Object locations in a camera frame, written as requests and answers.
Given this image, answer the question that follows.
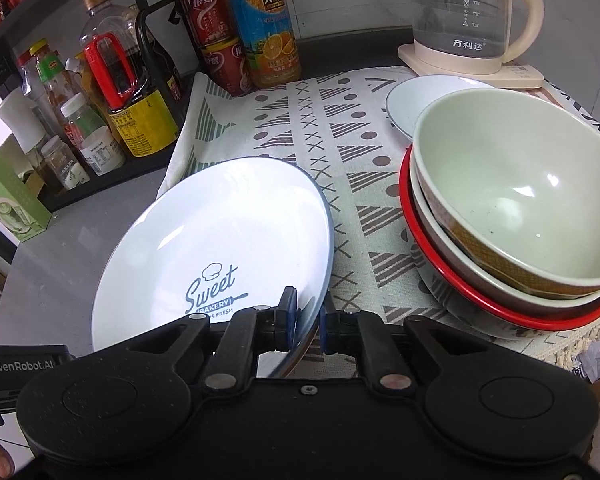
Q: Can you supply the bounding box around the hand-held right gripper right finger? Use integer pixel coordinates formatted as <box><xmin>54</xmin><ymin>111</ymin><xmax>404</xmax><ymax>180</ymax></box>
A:
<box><xmin>320</xmin><ymin>310</ymin><xmax>484</xmax><ymax>394</ymax></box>

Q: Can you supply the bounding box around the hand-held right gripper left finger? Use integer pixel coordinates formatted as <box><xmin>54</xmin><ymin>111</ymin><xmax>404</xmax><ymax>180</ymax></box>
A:
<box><xmin>145</xmin><ymin>286</ymin><xmax>300</xmax><ymax>392</ymax></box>

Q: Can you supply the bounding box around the white plate with blue script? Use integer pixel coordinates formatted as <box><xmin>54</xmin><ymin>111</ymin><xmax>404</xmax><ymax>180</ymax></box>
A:
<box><xmin>91</xmin><ymin>156</ymin><xmax>335</xmax><ymax>379</ymax></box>

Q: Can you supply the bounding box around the pale green ceramic bowl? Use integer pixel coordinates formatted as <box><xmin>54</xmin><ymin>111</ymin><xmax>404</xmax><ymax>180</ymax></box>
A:
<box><xmin>409</xmin><ymin>180</ymin><xmax>600</xmax><ymax>319</ymax></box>
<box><xmin>412</xmin><ymin>87</ymin><xmax>600</xmax><ymax>301</ymax></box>

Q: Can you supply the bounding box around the red and black bowl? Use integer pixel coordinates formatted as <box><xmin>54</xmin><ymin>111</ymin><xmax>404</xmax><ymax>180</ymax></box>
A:
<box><xmin>398</xmin><ymin>145</ymin><xmax>600</xmax><ymax>341</ymax></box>

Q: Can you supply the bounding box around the small white plate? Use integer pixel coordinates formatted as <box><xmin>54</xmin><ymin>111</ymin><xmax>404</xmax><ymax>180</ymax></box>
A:
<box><xmin>384</xmin><ymin>74</ymin><xmax>501</xmax><ymax>144</ymax></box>

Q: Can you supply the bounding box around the green drink carton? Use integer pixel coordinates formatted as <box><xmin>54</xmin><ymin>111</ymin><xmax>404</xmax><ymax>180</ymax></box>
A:
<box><xmin>0</xmin><ymin>147</ymin><xmax>56</xmax><ymax>247</ymax></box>

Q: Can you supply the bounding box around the patterned fringed table cloth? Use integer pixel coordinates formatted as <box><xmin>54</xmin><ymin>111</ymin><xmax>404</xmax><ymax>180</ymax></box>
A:
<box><xmin>156</xmin><ymin>57</ymin><xmax>600</xmax><ymax>377</ymax></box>

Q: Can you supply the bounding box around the small clear spice jar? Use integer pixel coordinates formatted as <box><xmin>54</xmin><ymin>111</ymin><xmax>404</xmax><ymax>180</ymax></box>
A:
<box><xmin>38</xmin><ymin>134</ymin><xmax>92</xmax><ymax>192</ymax></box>

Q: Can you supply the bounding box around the large soy sauce bottle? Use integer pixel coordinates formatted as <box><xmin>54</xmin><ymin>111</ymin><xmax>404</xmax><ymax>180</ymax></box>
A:
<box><xmin>78</xmin><ymin>0</ymin><xmax>180</xmax><ymax>159</ymax></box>

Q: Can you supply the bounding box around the red drink can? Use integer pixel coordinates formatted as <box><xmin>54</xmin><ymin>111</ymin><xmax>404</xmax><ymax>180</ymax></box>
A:
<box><xmin>180</xmin><ymin>0</ymin><xmax>234</xmax><ymax>51</ymax></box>
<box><xmin>201</xmin><ymin>36</ymin><xmax>255</xmax><ymax>97</ymax></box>

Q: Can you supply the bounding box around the orange juice bottle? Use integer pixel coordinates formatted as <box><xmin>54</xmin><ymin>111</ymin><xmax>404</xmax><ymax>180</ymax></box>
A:
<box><xmin>218</xmin><ymin>0</ymin><xmax>302</xmax><ymax>89</ymax></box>

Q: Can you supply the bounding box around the clear bottle with red cap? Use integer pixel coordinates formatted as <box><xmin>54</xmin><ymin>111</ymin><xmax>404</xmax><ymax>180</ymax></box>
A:
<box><xmin>16</xmin><ymin>50</ymin><xmax>48</xmax><ymax>111</ymax></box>

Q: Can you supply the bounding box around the sauce bottle with yellow cap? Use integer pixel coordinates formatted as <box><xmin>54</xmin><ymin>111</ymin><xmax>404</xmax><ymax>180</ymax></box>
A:
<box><xmin>28</xmin><ymin>38</ymin><xmax>89</xmax><ymax>147</ymax></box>

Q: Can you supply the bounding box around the slim yellow seasoning bottle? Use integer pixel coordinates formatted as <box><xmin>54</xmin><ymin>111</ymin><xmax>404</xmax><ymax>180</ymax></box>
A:
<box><xmin>64</xmin><ymin>57</ymin><xmax>112</xmax><ymax>126</ymax></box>

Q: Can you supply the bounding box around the black metal shelf rack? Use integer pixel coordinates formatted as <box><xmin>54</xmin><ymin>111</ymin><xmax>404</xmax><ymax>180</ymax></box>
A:
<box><xmin>0</xmin><ymin>0</ymin><xmax>216</xmax><ymax>214</ymax></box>

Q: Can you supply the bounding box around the cream kettle base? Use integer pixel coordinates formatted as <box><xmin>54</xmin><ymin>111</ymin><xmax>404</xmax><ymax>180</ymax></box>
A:
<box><xmin>397</xmin><ymin>43</ymin><xmax>546</xmax><ymax>90</ymax></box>

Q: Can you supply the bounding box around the glass electric kettle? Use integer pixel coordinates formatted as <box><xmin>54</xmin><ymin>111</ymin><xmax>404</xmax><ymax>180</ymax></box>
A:
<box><xmin>397</xmin><ymin>0</ymin><xmax>546</xmax><ymax>74</ymax></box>

